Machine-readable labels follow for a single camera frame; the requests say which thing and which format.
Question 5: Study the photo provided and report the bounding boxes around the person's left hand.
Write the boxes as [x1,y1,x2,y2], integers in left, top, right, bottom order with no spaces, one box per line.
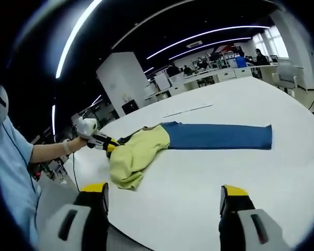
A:
[63,135,89,154]

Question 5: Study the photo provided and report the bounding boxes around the grey office chair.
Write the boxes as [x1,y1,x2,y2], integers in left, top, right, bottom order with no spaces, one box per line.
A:
[273,59,298,94]

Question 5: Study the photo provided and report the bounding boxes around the yellow blue colour-block garment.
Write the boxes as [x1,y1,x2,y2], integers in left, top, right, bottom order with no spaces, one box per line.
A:
[108,120,273,190]

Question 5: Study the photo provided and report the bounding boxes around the curved white ceiling rail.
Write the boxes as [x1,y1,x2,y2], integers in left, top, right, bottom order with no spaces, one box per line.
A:
[111,0,194,50]

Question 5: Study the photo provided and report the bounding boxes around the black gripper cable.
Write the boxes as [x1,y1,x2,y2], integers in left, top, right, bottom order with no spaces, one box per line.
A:
[72,151,80,192]

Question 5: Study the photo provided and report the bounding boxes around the person's grey trousers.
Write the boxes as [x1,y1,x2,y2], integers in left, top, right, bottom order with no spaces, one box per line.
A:
[36,180,80,251]

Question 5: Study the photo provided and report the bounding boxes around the white worn device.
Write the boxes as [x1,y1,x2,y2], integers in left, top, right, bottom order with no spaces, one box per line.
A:
[0,85,10,123]

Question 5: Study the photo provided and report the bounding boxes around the person in light blue shirt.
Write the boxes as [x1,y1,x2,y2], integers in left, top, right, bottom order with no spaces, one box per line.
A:
[0,115,42,246]

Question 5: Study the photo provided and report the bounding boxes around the black cabinet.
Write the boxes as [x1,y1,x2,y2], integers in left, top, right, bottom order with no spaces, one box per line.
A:
[121,99,139,115]

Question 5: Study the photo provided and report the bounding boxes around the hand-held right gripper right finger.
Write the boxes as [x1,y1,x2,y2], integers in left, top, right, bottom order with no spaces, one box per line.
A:
[218,184,290,251]

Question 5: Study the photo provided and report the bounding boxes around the white square pillar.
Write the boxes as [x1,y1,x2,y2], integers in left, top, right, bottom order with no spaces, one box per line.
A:
[96,51,147,117]

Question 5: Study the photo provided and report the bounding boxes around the white storage shelf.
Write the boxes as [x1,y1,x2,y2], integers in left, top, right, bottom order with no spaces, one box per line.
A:
[192,51,236,70]

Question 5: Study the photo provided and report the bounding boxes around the white counter with drawers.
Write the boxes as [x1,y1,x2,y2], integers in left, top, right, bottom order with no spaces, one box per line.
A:
[145,65,262,101]

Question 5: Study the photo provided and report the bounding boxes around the thin dark device cable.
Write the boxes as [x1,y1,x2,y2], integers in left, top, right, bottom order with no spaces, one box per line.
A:
[2,122,38,195]

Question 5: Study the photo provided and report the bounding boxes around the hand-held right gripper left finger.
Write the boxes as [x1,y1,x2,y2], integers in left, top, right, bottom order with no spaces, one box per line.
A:
[39,182,110,251]

